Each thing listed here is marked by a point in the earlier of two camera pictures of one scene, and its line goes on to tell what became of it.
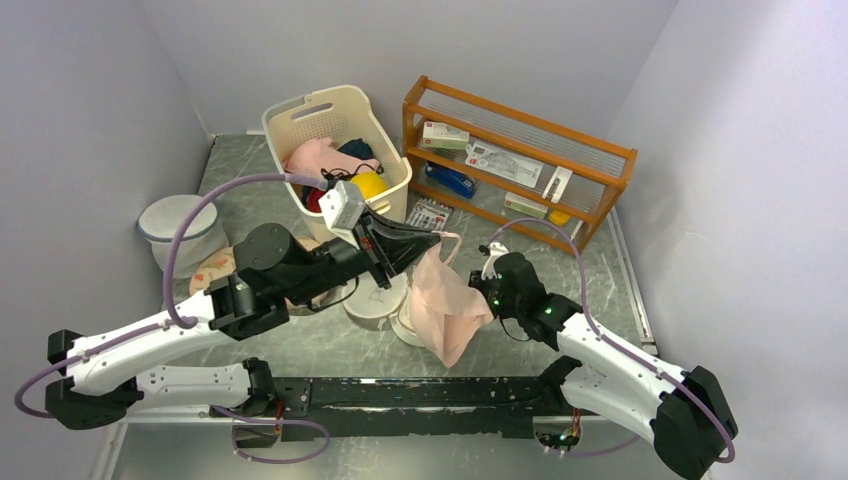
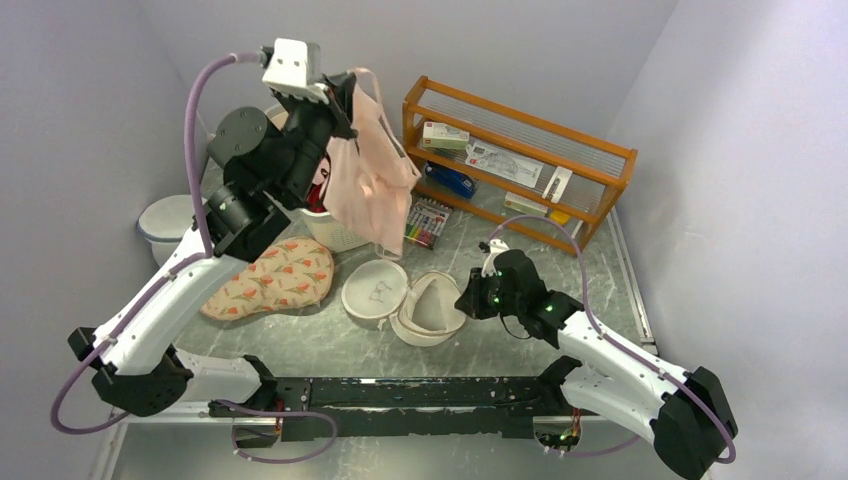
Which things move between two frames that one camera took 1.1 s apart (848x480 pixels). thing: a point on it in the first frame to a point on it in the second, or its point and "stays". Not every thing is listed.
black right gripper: (476, 281) stays
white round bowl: (364, 298) stays
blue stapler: (457, 182) stays
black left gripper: (403, 245) to (341, 92)
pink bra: (448, 310) to (370, 179)
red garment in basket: (312, 201) stays
